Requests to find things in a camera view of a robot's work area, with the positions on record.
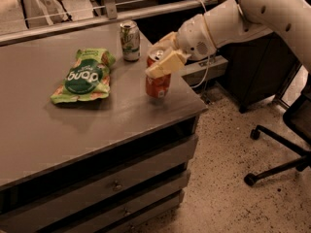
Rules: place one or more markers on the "red coke can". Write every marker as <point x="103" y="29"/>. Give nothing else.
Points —
<point x="158" y="87"/>

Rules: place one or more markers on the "green rice chip bag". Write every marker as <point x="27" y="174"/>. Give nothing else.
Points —
<point x="88" y="79"/>

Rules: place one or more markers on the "dark cabinet on wheels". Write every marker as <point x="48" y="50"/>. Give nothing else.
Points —
<point x="257" y="69"/>

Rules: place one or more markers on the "metal railing frame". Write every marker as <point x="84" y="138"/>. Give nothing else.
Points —
<point x="47" y="22"/>

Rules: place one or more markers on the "black office chair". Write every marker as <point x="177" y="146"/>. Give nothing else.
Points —
<point x="298" y="118"/>

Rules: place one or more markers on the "grey drawer cabinet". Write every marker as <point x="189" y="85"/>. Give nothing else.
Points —
<point x="106" y="190"/>

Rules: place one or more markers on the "green white soda can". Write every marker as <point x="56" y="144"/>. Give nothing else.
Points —
<point x="130" y="40"/>

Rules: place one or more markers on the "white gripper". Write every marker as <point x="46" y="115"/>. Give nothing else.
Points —
<point x="192" y="39"/>

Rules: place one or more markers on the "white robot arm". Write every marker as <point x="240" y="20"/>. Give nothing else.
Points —
<point x="235" y="21"/>

